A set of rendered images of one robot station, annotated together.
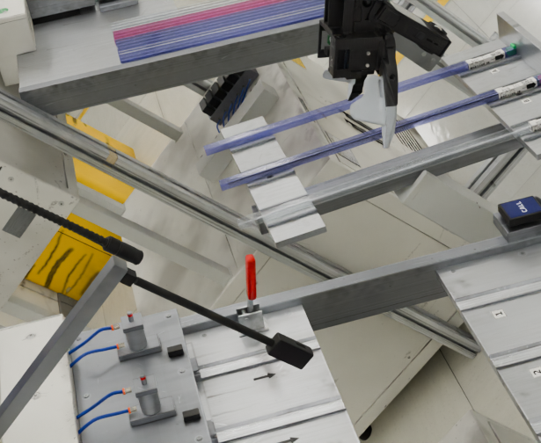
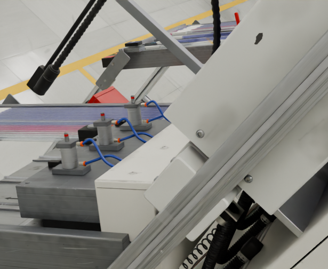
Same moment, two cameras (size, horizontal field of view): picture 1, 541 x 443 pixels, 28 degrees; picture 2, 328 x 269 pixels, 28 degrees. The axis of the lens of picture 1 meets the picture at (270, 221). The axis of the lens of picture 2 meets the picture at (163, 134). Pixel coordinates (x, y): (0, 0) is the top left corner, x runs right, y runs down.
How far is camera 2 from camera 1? 192 cm
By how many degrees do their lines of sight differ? 122
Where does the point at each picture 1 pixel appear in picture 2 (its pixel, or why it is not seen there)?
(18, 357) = (154, 165)
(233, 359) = (12, 209)
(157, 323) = (40, 181)
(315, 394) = (4, 186)
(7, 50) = not seen: outside the picture
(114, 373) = (101, 166)
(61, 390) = (146, 147)
